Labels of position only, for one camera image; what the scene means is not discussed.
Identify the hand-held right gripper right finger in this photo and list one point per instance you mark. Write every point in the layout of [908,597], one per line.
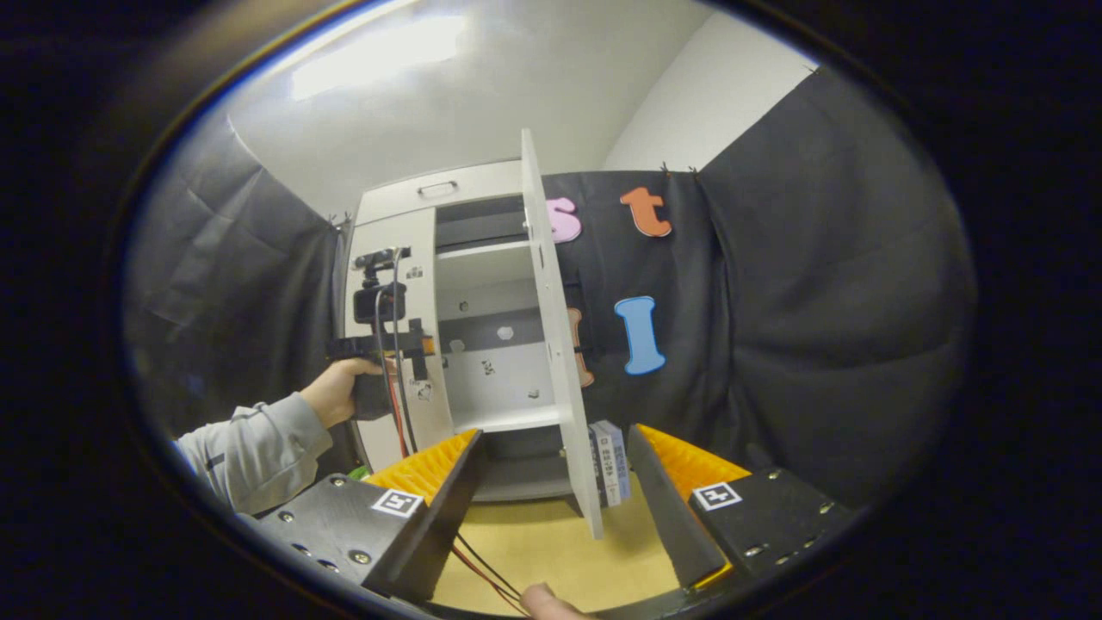
[667,517]

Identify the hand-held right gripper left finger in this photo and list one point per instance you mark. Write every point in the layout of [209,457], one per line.
[435,534]

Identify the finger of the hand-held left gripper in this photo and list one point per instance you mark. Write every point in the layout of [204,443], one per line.
[418,366]

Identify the white shoe cabinet door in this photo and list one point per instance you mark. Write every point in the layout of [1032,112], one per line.
[405,231]
[560,344]

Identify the white double-door shoe cabinet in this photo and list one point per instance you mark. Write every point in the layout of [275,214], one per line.
[499,379]

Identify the white cabinet shelf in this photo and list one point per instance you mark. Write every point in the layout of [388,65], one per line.
[482,258]
[508,419]

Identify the dark spine book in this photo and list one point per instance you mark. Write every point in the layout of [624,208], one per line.
[597,469]

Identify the green white striped toy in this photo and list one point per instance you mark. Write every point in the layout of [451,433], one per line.
[359,473]

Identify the black backdrop cloth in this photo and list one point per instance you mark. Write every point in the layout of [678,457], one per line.
[818,301]

